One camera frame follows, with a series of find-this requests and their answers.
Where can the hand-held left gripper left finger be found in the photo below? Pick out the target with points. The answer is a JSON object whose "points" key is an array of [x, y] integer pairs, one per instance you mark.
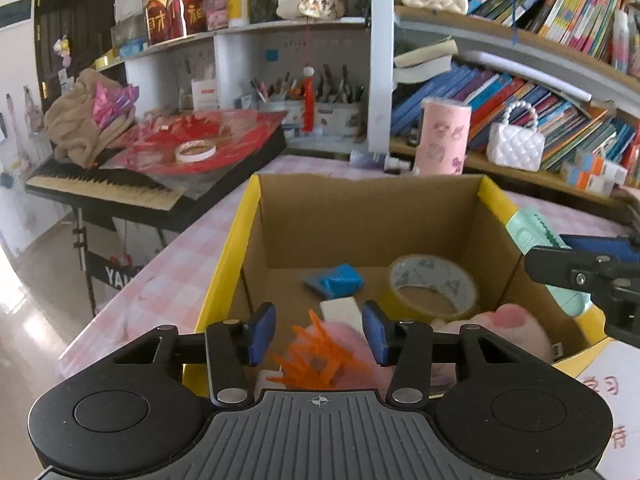
{"points": [[260, 335]]}

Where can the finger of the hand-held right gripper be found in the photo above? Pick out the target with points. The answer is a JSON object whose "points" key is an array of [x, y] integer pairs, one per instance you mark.
{"points": [[555, 266], [600, 244]]}

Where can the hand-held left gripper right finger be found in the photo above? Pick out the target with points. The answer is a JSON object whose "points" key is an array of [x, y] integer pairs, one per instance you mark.
{"points": [[377, 335]]}

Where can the yellow tape roll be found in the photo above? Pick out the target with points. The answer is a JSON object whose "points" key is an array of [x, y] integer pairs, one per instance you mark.
{"points": [[400, 300]]}

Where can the mint green card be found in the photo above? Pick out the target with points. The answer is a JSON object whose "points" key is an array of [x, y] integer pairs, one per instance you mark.
{"points": [[527, 232]]}

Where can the white charger adapter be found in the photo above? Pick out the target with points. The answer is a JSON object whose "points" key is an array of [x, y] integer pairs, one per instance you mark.
{"points": [[340, 312]]}

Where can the orange plastic toy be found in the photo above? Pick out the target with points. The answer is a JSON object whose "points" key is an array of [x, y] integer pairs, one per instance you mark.
{"points": [[315, 360]]}

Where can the blue plastic bag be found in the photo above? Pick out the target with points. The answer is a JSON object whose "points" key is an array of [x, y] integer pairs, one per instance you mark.
{"points": [[337, 280]]}

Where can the pink plush toy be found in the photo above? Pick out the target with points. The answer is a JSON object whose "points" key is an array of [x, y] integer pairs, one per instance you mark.
{"points": [[510, 325]]}

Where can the yellow cardboard box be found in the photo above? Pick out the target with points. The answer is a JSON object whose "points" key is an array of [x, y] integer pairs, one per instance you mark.
{"points": [[360, 220]]}

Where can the orange blue white carton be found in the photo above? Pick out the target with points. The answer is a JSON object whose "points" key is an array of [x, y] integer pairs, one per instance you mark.
{"points": [[587, 180], [600, 166]]}

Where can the row of leaning books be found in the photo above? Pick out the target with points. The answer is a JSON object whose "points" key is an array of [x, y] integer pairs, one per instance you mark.
{"points": [[565, 115]]}

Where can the pink cartoon cylinder container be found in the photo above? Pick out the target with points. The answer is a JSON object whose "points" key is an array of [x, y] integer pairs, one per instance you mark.
{"points": [[442, 140]]}

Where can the lying purple bottle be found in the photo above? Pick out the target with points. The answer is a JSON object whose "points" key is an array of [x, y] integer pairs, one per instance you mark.
{"points": [[370, 161]]}

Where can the white light bar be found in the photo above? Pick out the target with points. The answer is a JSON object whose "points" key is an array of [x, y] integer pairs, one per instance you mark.
{"points": [[525, 74]]}

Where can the black keyboard stand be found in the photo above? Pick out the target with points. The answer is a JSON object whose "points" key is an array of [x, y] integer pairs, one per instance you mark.
{"points": [[87, 260]]}

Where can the white tape roll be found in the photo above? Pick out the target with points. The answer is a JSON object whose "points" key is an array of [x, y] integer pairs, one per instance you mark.
{"points": [[181, 152]]}

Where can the red paper sheets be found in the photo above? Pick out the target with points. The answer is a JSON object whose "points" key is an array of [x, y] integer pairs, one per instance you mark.
{"points": [[240, 132]]}

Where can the clear pastel bottle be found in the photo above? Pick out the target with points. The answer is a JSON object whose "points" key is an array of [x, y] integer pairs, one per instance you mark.
{"points": [[620, 40]]}

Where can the black electronic keyboard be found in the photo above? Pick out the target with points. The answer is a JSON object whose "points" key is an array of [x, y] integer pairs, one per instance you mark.
{"points": [[100, 187]]}

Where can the white desk pen holders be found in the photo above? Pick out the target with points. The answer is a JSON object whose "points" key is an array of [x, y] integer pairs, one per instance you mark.
{"points": [[335, 115]]}

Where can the row of colourful thin books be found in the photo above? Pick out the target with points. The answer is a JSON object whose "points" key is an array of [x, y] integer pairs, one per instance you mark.
{"points": [[565, 5]]}

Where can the thick lying book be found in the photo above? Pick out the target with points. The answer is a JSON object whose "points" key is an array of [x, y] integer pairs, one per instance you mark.
{"points": [[425, 60]]}

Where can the white red-label shelf box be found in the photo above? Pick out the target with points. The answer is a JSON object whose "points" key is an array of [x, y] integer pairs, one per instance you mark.
{"points": [[205, 94]]}

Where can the white corner shelf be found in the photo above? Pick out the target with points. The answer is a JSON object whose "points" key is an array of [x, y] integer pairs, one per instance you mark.
{"points": [[225, 65]]}

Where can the pink foil wrapping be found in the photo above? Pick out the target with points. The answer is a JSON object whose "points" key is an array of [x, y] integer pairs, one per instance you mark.
{"points": [[112, 105]]}

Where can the beige plush blanket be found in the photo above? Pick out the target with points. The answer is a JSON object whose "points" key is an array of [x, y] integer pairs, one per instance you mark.
{"points": [[70, 120]]}

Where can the pink patterned box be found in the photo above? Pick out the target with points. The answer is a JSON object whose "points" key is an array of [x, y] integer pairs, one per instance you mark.
{"points": [[216, 14]]}

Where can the white jar yellow label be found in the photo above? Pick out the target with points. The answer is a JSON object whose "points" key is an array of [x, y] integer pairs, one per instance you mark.
{"points": [[238, 7]]}

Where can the red figure paper lantern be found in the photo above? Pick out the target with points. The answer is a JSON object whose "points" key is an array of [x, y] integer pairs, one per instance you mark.
{"points": [[170, 10]]}

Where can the dark wooden door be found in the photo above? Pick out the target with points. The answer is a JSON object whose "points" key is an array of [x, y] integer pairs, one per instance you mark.
{"points": [[70, 20]]}

